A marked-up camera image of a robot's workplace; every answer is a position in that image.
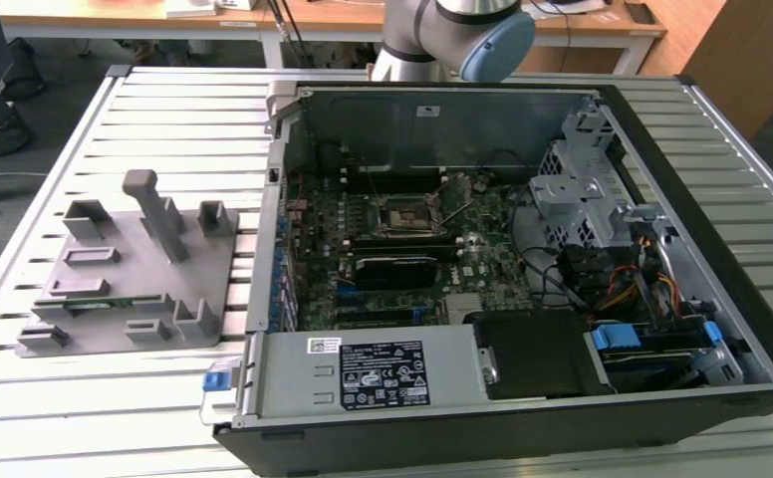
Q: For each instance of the silver perforated drive cage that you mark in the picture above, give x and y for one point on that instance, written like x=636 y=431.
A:
x=572 y=194

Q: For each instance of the white box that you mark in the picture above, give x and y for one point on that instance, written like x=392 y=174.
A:
x=190 y=10

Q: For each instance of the silver chipset heatsink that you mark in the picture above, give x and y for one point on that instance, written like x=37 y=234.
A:
x=464 y=306

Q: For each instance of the blue case latch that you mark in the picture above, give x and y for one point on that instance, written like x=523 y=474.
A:
x=214 y=383

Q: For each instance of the black RAM slot bank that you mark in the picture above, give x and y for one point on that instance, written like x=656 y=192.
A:
x=393 y=181
x=400 y=246

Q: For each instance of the CPU socket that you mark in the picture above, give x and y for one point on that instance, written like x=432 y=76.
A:
x=407 y=214

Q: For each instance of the grey plastic parts rack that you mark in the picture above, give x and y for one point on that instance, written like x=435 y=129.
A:
x=133 y=279

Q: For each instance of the black phone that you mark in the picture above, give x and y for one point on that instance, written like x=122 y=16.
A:
x=640 y=14

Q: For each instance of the blue disk carrier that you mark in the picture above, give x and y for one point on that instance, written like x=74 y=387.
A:
x=616 y=338

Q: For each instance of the black expansion slot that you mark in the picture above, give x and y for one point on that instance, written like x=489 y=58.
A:
x=380 y=317

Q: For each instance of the small black mesh bin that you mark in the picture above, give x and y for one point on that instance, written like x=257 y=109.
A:
x=28 y=70

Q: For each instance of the blue plastic clip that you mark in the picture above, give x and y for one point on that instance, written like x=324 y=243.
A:
x=712 y=332

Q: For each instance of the grey power supply with label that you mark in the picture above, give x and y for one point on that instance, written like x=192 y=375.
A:
x=293 y=378

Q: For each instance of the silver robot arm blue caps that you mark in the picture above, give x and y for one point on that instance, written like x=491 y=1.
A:
x=420 y=30

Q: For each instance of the thin metal locking lever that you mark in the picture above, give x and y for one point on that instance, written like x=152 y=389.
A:
x=460 y=212
x=373 y=185

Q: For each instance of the black open PC case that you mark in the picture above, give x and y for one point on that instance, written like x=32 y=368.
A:
x=427 y=443

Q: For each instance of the black graphics card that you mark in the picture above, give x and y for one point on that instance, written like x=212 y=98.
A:
x=393 y=271

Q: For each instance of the green motherboard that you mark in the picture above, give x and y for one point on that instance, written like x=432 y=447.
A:
x=487 y=234

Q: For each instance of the green RAM stick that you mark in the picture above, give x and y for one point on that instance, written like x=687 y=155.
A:
x=126 y=300

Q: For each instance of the wooden cabinet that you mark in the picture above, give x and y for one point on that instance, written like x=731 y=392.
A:
x=745 y=60

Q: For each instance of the silver disk bay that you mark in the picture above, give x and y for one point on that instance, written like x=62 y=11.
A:
x=725 y=366

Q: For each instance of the wooden desk white frame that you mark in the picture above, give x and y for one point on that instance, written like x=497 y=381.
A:
x=246 y=16
x=585 y=29

